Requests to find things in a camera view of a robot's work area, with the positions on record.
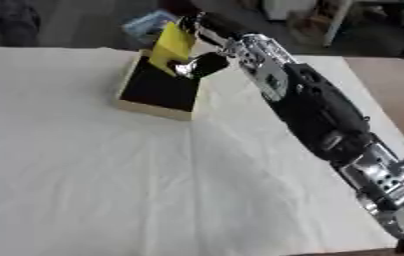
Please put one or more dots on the tan cardboard box black inside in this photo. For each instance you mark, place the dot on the tan cardboard box black inside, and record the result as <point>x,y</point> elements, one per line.
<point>159,88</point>

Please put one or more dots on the white table leg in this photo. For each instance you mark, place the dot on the white table leg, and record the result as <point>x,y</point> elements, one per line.
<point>338,21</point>

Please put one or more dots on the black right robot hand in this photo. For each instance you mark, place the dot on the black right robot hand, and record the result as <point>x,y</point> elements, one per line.
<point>214,29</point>

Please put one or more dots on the blue and white bag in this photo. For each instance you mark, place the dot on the blue and white bag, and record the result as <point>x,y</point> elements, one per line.
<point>147,25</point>

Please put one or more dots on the silver and black right robot arm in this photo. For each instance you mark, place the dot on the silver and black right robot arm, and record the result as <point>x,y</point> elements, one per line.
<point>310,100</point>

